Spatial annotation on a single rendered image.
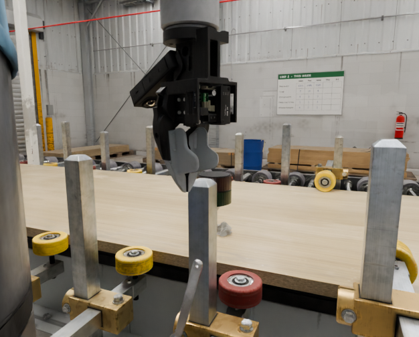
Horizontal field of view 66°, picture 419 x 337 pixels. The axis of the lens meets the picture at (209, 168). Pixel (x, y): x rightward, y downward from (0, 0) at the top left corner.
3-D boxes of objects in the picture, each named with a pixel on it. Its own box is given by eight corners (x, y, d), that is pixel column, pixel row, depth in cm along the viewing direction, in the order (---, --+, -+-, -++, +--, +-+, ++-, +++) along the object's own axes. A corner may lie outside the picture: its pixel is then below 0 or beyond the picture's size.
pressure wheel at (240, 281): (254, 354, 56) (256, 293, 54) (211, 342, 59) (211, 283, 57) (265, 326, 63) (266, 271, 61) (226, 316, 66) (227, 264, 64)
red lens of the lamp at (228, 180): (224, 192, 51) (224, 179, 51) (190, 189, 53) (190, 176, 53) (235, 185, 57) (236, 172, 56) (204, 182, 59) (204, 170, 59)
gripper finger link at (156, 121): (160, 162, 42) (158, 93, 41) (153, 160, 43) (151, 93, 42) (187, 158, 45) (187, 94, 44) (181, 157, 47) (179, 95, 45)
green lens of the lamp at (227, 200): (224, 208, 52) (224, 194, 51) (190, 204, 54) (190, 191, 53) (235, 198, 57) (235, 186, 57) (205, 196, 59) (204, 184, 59)
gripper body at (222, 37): (195, 130, 38) (194, 19, 36) (152, 128, 44) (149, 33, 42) (238, 128, 43) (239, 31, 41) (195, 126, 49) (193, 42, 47)
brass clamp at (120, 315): (115, 337, 59) (114, 311, 58) (59, 319, 64) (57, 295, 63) (135, 317, 64) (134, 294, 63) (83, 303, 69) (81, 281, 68)
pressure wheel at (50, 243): (71, 281, 80) (67, 237, 78) (35, 289, 77) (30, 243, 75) (69, 267, 87) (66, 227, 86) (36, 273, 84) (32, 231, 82)
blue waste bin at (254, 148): (259, 178, 608) (260, 140, 596) (231, 176, 634) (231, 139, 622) (268, 174, 660) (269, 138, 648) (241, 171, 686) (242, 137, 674)
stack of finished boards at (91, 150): (129, 150, 956) (129, 144, 953) (61, 160, 741) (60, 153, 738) (109, 149, 989) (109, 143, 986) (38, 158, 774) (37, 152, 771)
